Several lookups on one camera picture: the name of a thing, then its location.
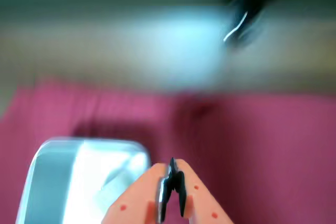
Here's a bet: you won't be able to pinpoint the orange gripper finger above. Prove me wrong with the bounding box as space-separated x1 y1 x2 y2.
169 157 235 224
100 161 176 224

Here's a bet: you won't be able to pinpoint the rectangular steel tray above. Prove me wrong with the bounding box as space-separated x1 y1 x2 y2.
15 136 152 224

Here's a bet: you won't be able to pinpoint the black blurred cable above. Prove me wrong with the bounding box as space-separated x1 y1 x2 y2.
222 0 280 48

